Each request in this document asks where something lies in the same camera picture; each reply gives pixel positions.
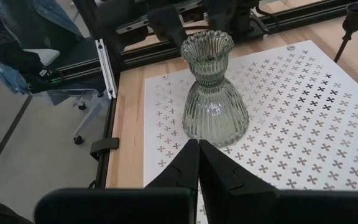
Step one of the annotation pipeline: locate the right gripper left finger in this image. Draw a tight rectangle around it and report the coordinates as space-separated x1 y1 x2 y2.
144 139 200 191

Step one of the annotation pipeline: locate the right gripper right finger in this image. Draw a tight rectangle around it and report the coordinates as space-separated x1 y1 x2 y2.
199 139 278 197

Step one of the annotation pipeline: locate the grey-green vase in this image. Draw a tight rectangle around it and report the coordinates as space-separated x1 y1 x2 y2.
180 30 250 149

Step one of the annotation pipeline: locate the short black candlestick holder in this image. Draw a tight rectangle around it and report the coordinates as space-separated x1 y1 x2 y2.
333 2 358 63

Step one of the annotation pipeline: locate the white perforated metal shelf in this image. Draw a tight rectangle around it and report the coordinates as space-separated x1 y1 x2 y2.
143 39 358 224

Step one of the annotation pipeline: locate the black table edge clip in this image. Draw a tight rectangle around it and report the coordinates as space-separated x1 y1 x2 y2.
89 137 120 161

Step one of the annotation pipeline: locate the white office chair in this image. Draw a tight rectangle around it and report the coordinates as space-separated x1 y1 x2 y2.
23 37 111 146

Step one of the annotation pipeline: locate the silver aluminium extrusion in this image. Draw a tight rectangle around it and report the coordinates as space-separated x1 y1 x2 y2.
94 38 118 100

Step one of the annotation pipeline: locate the person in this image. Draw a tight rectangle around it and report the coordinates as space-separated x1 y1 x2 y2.
0 0 85 94

